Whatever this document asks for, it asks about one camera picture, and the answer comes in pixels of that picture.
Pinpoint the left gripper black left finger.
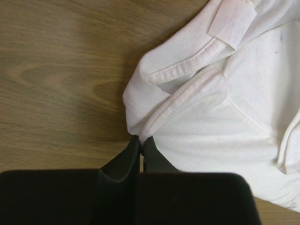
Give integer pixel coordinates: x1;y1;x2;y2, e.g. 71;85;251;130
100;135;140;182

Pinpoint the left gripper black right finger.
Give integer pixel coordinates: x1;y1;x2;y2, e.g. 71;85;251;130
142;137;180;173

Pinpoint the white t-shirt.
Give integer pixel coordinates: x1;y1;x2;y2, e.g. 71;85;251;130
123;0;300;211

